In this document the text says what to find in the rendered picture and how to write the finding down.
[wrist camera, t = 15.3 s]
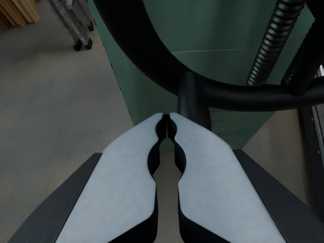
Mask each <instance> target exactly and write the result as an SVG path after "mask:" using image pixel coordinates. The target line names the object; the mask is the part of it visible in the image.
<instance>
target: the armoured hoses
mask: <svg viewBox="0 0 324 243"><path fill-rule="evenodd" d="M304 5H305V1H304V0H277V1H276V6H275V7H274V9H273V13H272V15H271V19H270V20H269V22H268V24H269V25H268V26H267V28H266V31H265V33H264V36H263V38H262V42H261V44H260V47H259V49H258V52H257V55H256V57H255V60H254V62H253V65H252V67H251V70H250V72H249V75H248V78H247V82H246V86H271V85H273V84H265V83H266V81H267V79H268V77H269V75H270V73H271V71H272V69H273V67H274V65H275V63H276V61H277V59H278V57H279V55H280V53H281V51H282V49H283V47H284V45H285V43H286V40H288V37H289V35H290V34H291V31H292V29H293V28H294V25H295V22H297V19H298V16H300V14H301V10H302V9H303V8H304ZM314 21H315V22H316V20H314ZM315 22H313V23H312V25H311V28H310V29H309V31H308V33H307V34H306V37H305V38H304V40H303V43H302V44H301V45H300V48H299V49H298V51H297V53H296V55H295V56H294V58H293V60H292V61H291V64H290V65H289V67H288V69H287V71H286V72H285V74H284V76H283V78H282V80H281V84H288V83H289V82H290V80H291V78H292V76H293V74H294V72H295V69H296V67H297V65H298V63H299V61H300V59H301V57H302V55H303V52H304V50H305V47H306V45H307V42H308V40H309V38H310V35H311V32H312V30H313V27H314V25H315Z"/></svg>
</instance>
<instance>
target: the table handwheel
mask: <svg viewBox="0 0 324 243"><path fill-rule="evenodd" d="M304 1H305V3H306V5H307V6H308V8H309V10H310V11H311V13H312V15H313V16H314V18H315V20H316V22H315V25H314V27H313V30H312V32H311V35H310V38H309V40H308V42H307V45H306V47H305V50H304V52H303V55H302V57H301V59H300V61H299V63H298V65H297V67H296V69H295V72H294V74H293V76H292V78H291V80H290V82H289V83H288V84H280V85H271V86H243V85H234V84H228V83H223V82H219V81H215V80H212V79H209V78H207V77H204V76H202V75H200V74H198V73H197V74H198V75H199V77H200V81H201V84H202V87H203V90H204V94H205V97H206V101H207V104H208V107H210V108H216V109H222V110H230V111H241V112H269V111H281V110H290V109H297V108H306V107H311V106H316V105H321V104H324V76H320V77H317V78H314V77H315V75H316V73H317V71H318V69H319V68H320V66H321V64H322V62H323V61H324V0H304ZM93 2H94V4H95V6H96V8H97V10H98V12H99V14H100V16H101V18H102V20H103V22H104V23H105V25H106V27H107V29H108V30H109V32H110V34H111V35H112V37H113V38H114V40H115V41H116V43H117V44H118V45H119V47H120V48H121V49H122V51H123V52H124V53H125V54H126V56H127V57H128V58H129V59H130V60H131V61H132V63H133V64H134V65H135V66H136V67H137V68H138V69H139V70H140V71H142V72H143V73H144V74H145V75H146V76H147V77H148V78H150V79H151V80H152V81H153V82H155V83H156V84H158V85H159V86H160V87H162V88H164V89H165V90H167V91H168V92H170V93H172V94H174V95H176V96H178V90H179V80H180V76H181V75H182V74H184V73H186V72H194V71H193V70H191V69H190V68H188V67H187V66H185V65H184V64H183V63H181V62H180V61H179V60H178V59H177V58H176V57H175V56H174V55H173V54H172V53H171V52H170V51H169V50H168V49H167V47H166V46H165V45H164V44H163V42H162V41H161V39H160V38H159V36H158V34H157V32H156V31H155V29H154V27H153V25H152V23H151V21H150V18H149V16H148V13H147V11H146V8H145V6H144V3H143V0H93Z"/></svg>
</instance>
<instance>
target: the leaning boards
mask: <svg viewBox="0 0 324 243"><path fill-rule="evenodd" d="M40 1H41V2H45V1H44V0H40ZM35 3H36V0H0V24H1V25H2V26H3V27H4V28H5V29H6V30H8V29H9V27H10V25H11V23H12V25H15V24H16V23H17V24H18V25H21V26H22V27H25V26H26V24H27V21H28V22H34V23H37V22H38V21H39V18H40V16H39V14H38V13H37V10H38V9H37V8H36V6H35Z"/></svg>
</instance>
